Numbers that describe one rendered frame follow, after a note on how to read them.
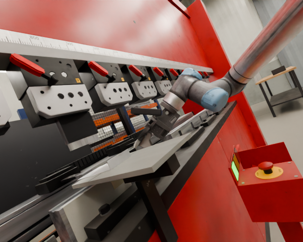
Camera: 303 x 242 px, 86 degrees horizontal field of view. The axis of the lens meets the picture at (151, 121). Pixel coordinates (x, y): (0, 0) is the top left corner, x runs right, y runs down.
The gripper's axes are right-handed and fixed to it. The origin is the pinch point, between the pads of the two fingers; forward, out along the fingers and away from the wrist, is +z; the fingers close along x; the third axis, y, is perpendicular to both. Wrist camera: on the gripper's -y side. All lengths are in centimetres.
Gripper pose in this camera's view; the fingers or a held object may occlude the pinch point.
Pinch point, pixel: (134, 145)
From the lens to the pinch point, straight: 63.3
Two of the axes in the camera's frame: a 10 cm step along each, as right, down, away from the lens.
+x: 0.9, -0.4, 10.0
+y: 8.1, 5.9, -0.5
